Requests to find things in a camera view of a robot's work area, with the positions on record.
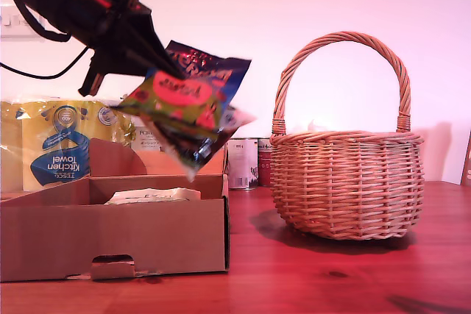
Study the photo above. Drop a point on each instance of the white Porlex box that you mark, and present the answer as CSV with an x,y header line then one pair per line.
x,y
145,137

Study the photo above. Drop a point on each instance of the brown wooden board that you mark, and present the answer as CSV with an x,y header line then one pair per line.
x,y
466,159

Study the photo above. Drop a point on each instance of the yellow kitchen towel pack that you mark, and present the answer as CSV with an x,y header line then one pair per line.
x,y
55,145

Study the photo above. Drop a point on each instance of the brown cardboard box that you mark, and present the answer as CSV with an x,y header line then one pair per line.
x,y
110,240

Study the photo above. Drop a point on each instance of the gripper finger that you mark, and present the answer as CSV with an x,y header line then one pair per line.
x,y
136,62
145,31

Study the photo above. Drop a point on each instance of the red tin can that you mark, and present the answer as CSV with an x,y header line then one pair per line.
x,y
265,163

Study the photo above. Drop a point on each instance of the woven wicker basket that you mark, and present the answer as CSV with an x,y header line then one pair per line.
x,y
346,189

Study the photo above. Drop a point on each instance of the white tin can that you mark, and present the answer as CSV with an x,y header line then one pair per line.
x,y
243,163

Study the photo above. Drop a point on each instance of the white light switch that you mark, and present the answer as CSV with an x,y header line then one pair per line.
x,y
14,29

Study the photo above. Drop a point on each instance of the white egg bag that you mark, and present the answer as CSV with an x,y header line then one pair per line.
x,y
154,196

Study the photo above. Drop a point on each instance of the blue Terry's egg bag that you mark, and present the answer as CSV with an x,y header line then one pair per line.
x,y
206,60

